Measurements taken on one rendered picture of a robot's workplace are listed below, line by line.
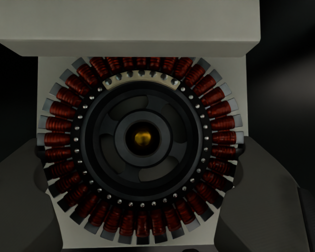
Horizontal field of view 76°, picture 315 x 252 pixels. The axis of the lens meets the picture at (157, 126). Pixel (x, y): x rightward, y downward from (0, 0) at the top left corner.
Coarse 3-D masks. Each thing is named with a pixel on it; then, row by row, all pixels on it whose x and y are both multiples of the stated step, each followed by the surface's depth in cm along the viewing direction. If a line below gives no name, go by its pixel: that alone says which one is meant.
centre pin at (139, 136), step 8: (136, 128) 12; (144, 128) 12; (152, 128) 12; (128, 136) 12; (136, 136) 12; (144, 136) 12; (152, 136) 12; (136, 144) 12; (144, 144) 12; (152, 144) 12; (144, 152) 12
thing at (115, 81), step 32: (96, 64) 11; (128, 64) 11; (160, 64) 11; (64, 96) 10; (96, 96) 11; (128, 96) 13; (160, 96) 13; (192, 96) 11; (224, 96) 11; (64, 128) 10; (96, 128) 13; (128, 128) 12; (160, 128) 12; (192, 128) 12; (224, 128) 11; (64, 160) 11; (96, 160) 12; (128, 160) 11; (160, 160) 12; (192, 160) 11; (224, 160) 11; (96, 192) 11; (128, 192) 11; (160, 192) 11; (192, 192) 11; (96, 224) 10; (128, 224) 10; (160, 224) 10; (192, 224) 11
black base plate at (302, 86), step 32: (288, 0) 16; (288, 32) 16; (0, 64) 15; (32, 64) 15; (256, 64) 16; (288, 64) 16; (0, 96) 15; (32, 96) 15; (256, 96) 16; (288, 96) 16; (0, 128) 15; (32, 128) 15; (256, 128) 16; (288, 128) 16; (0, 160) 15; (288, 160) 16
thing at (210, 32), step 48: (0, 0) 4; (48, 0) 4; (96, 0) 4; (144, 0) 5; (192, 0) 5; (240, 0) 5; (48, 48) 5; (96, 48) 5; (144, 48) 5; (192, 48) 5; (240, 48) 5
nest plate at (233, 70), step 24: (48, 72) 14; (240, 72) 15; (48, 96) 14; (144, 96) 14; (240, 96) 15; (168, 120) 14; (120, 168) 14; (144, 168) 14; (168, 168) 14; (48, 192) 14; (216, 216) 14; (72, 240) 14; (96, 240) 14; (168, 240) 14; (192, 240) 14
